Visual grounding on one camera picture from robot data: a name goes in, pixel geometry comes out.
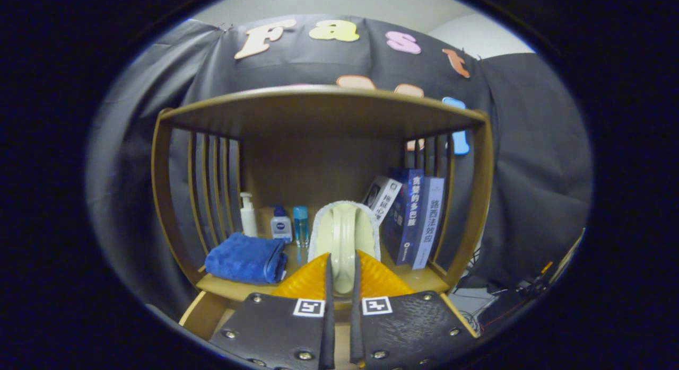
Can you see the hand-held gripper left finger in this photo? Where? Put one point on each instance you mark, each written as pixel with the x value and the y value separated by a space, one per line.
pixel 329 327

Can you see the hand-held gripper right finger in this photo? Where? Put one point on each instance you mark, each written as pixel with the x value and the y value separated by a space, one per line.
pixel 355 327

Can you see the wooden countertop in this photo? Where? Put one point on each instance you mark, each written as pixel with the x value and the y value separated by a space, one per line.
pixel 424 279

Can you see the wooden cabinet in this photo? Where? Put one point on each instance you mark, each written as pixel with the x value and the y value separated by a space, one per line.
pixel 318 113

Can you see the short dark blue book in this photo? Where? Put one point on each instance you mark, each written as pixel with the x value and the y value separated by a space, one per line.
pixel 391 237

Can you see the clear blue bottle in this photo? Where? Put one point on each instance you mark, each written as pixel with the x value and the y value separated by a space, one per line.
pixel 301 228

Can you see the blue folded towel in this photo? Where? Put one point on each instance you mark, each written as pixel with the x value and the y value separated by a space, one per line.
pixel 244 258

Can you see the white bottle with blue cap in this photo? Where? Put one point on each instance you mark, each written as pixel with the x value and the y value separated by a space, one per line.
pixel 281 227

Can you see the tall blue book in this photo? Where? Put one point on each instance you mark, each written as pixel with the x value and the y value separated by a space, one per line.
pixel 414 216

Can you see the lavender book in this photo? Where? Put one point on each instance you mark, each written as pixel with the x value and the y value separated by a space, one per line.
pixel 431 221

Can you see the white book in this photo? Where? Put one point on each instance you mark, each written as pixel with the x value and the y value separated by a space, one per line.
pixel 390 197

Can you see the white pump bottle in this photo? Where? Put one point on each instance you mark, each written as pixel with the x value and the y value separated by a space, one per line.
pixel 248 219

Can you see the black device with orange parts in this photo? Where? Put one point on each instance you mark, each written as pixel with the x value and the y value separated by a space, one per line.
pixel 509 306

